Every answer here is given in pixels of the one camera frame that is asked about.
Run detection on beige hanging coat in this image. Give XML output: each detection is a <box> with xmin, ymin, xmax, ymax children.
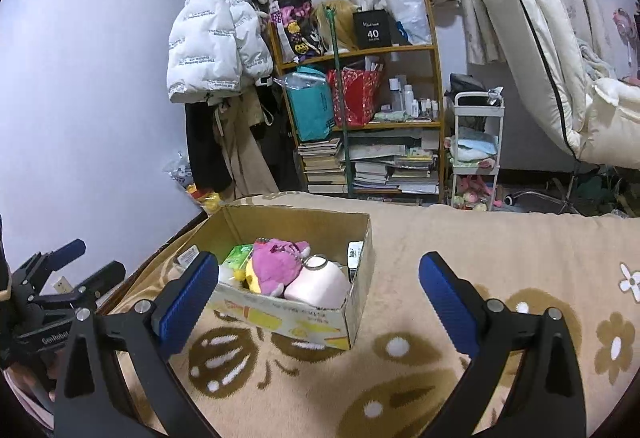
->
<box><xmin>212</xmin><ymin>91</ymin><xmax>282</xmax><ymax>200</ymax></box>

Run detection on wooden shelf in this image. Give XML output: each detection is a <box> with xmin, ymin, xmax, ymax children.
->
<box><xmin>267</xmin><ymin>0</ymin><xmax>447</xmax><ymax>197</ymax></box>

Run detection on green tissue pack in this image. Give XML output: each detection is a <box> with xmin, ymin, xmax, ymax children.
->
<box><xmin>221</xmin><ymin>243</ymin><xmax>255</xmax><ymax>272</ymax></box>

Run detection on dark green cloth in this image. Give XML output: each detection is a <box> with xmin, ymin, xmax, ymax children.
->
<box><xmin>574</xmin><ymin>167</ymin><xmax>640</xmax><ymax>220</ymax></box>

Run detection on cream padded chair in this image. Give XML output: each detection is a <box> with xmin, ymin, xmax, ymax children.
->
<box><xmin>469</xmin><ymin>0</ymin><xmax>640</xmax><ymax>215</ymax></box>

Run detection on green pole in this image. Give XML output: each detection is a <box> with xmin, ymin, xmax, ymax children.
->
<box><xmin>324</xmin><ymin>5</ymin><xmax>355</xmax><ymax>200</ymax></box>

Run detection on white plastic bag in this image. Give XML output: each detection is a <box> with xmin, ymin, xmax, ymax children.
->
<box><xmin>166</xmin><ymin>151</ymin><xmax>194</xmax><ymax>190</ymax></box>

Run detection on black hanging coat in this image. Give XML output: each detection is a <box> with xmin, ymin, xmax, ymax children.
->
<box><xmin>183</xmin><ymin>101</ymin><xmax>235</xmax><ymax>195</ymax></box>

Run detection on beige printed blanket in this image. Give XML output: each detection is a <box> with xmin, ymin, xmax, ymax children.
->
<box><xmin>100</xmin><ymin>191</ymin><xmax>640</xmax><ymax>438</ymax></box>

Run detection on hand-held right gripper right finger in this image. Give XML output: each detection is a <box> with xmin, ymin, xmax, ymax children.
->
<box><xmin>419</xmin><ymin>251</ymin><xmax>587</xmax><ymax>438</ymax></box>

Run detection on teal bag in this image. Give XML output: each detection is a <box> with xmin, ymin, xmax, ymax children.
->
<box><xmin>284</xmin><ymin>66</ymin><xmax>336</xmax><ymax>142</ymax></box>

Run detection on pink plush toys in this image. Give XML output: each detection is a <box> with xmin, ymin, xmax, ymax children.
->
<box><xmin>451</xmin><ymin>175</ymin><xmax>495</xmax><ymax>212</ymax></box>

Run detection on black paper box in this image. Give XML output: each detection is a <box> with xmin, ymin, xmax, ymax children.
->
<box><xmin>352</xmin><ymin>9</ymin><xmax>394</xmax><ymax>50</ymax></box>

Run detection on stack of books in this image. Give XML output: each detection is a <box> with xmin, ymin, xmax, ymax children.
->
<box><xmin>297</xmin><ymin>137</ymin><xmax>349</xmax><ymax>195</ymax></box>

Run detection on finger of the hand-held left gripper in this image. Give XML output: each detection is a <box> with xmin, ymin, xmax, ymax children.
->
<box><xmin>65</xmin><ymin>261</ymin><xmax>127</xmax><ymax>310</ymax></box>
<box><xmin>12</xmin><ymin>238</ymin><xmax>87</xmax><ymax>285</ymax></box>

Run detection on pile of flat books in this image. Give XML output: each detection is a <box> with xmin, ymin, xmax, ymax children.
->
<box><xmin>349</xmin><ymin>143</ymin><xmax>442</xmax><ymax>195</ymax></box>

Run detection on white puffer jacket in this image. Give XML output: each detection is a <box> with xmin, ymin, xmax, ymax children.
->
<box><xmin>167</xmin><ymin>0</ymin><xmax>275</xmax><ymax>105</ymax></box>

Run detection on blond wig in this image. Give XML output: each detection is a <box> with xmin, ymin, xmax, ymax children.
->
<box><xmin>312</xmin><ymin>0</ymin><xmax>359</xmax><ymax>55</ymax></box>

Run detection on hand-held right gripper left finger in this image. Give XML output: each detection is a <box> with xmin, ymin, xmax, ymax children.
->
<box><xmin>52</xmin><ymin>251</ymin><xmax>221</xmax><ymax>438</ymax></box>

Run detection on magenta plush toy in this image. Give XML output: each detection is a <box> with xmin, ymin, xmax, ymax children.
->
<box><xmin>245</xmin><ymin>238</ymin><xmax>312</xmax><ymax>297</ymax></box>

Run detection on pale pink plush toy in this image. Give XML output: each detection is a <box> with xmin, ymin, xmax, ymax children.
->
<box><xmin>283</xmin><ymin>255</ymin><xmax>352</xmax><ymax>310</ymax></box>

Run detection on patterned black bag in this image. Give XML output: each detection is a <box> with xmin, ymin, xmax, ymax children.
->
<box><xmin>270</xmin><ymin>0</ymin><xmax>327</xmax><ymax>65</ymax></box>

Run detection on red gift bag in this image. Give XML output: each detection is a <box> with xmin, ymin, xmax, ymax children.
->
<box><xmin>327</xmin><ymin>66</ymin><xmax>384</xmax><ymax>129</ymax></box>

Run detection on white trolley cart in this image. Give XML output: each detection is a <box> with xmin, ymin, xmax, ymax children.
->
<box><xmin>444</xmin><ymin>87</ymin><xmax>507</xmax><ymax>212</ymax></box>

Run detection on yellow red snack bag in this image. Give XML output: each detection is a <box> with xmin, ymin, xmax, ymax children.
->
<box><xmin>186</xmin><ymin>185</ymin><xmax>222</xmax><ymax>215</ymax></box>

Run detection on clear plastic bag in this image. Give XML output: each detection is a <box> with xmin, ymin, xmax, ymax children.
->
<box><xmin>380</xmin><ymin>0</ymin><xmax>432</xmax><ymax>46</ymax></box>

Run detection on printed cardboard box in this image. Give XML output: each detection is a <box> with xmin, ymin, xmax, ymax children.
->
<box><xmin>172</xmin><ymin>204</ymin><xmax>374</xmax><ymax>352</ymax></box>

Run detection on group of small bottles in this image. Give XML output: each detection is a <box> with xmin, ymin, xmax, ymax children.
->
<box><xmin>382</xmin><ymin>75</ymin><xmax>442</xmax><ymax>122</ymax></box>

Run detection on light blue cloth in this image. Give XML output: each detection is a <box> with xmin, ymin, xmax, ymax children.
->
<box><xmin>449</xmin><ymin>127</ymin><xmax>499</xmax><ymax>165</ymax></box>

